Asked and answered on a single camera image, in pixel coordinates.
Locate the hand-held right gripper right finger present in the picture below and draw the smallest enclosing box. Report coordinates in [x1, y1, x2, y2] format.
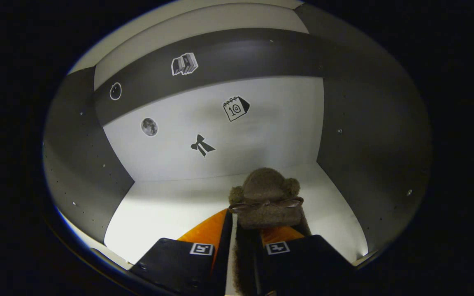
[258, 225, 355, 296]

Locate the brown fuzzy shoe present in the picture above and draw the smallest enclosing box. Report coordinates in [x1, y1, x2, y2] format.
[228, 167, 312, 296]

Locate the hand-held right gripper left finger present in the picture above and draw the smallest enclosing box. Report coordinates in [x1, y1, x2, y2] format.
[129, 209, 234, 296]

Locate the white shoe cabinet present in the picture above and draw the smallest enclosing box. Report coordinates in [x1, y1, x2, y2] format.
[43, 0, 433, 272]

